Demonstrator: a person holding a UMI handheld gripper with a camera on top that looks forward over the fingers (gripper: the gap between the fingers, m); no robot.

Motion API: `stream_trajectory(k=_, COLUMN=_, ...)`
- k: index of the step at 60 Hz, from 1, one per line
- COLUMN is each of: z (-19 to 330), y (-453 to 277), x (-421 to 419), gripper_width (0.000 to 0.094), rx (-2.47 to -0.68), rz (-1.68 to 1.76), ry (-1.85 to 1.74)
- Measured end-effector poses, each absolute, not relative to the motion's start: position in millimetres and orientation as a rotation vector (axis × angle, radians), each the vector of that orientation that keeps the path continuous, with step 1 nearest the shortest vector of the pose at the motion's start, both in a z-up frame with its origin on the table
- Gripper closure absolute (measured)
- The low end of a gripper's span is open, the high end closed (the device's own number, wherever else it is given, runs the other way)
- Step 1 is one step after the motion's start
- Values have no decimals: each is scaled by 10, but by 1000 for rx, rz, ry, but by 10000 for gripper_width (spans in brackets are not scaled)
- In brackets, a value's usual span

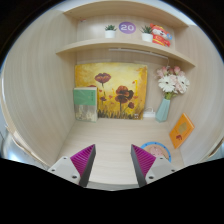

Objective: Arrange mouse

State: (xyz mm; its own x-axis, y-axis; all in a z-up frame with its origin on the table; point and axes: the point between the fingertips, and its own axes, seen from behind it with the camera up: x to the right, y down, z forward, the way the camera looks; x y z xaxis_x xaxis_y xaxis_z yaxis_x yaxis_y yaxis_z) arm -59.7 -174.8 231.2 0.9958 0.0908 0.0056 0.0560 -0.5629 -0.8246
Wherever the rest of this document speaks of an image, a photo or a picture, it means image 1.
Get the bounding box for pale teal faceted vase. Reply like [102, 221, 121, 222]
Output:
[155, 98, 172, 123]

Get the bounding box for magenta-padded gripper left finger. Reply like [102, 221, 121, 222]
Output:
[47, 143, 97, 188]

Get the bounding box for round purple sign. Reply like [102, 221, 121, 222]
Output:
[118, 21, 137, 35]

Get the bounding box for small succulent in white pot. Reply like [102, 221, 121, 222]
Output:
[139, 25, 155, 43]
[103, 24, 119, 39]

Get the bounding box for green and beige book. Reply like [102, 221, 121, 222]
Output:
[73, 86, 99, 123]

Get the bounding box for white light bar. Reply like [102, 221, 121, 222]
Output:
[107, 47, 170, 61]

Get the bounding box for round blue-rimmed cartoon mouse pad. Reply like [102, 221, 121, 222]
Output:
[139, 141, 173, 164]

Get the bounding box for yellow poppy flower painting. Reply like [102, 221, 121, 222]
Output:
[74, 62, 149, 120]

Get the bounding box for orange book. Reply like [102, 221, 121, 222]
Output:
[168, 112, 196, 150]

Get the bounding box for white power strip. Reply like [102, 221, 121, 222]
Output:
[142, 106, 157, 119]

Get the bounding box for pink and white flower bouquet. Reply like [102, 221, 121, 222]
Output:
[155, 65, 191, 101]

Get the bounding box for light wooden shelf board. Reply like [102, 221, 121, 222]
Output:
[55, 37, 197, 67]

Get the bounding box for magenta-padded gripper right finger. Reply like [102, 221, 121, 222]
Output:
[130, 143, 177, 188]

